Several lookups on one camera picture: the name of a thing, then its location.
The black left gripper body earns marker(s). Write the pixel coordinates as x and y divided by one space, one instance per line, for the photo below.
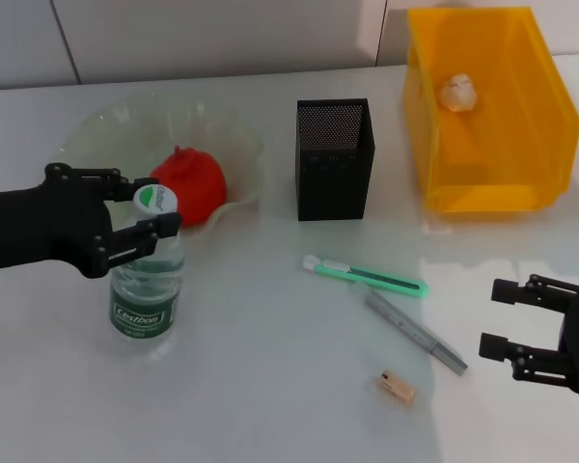
43 222

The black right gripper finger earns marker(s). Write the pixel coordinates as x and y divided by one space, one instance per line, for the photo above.
535 291
531 359

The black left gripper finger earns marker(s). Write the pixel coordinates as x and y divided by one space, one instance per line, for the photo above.
116 185
140 238

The clear green-label water bottle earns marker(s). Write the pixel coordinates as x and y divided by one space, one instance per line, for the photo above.
142 308

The red-orange toy fruit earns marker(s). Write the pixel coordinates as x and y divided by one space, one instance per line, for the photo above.
198 183

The grey silver pen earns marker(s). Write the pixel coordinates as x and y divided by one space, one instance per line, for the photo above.
415 333

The small wooden block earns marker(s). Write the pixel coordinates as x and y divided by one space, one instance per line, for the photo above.
395 386

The green utility knife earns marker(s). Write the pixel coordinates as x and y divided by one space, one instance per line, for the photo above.
366 277

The white paper ball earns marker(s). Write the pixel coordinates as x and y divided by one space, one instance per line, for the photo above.
458 94

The wavy clear glass fruit plate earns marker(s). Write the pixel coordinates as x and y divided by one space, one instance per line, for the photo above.
125 130

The black mesh pen holder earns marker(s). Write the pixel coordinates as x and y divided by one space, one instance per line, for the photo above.
333 183

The yellow plastic bin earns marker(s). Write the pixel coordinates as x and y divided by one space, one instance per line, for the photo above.
502 159

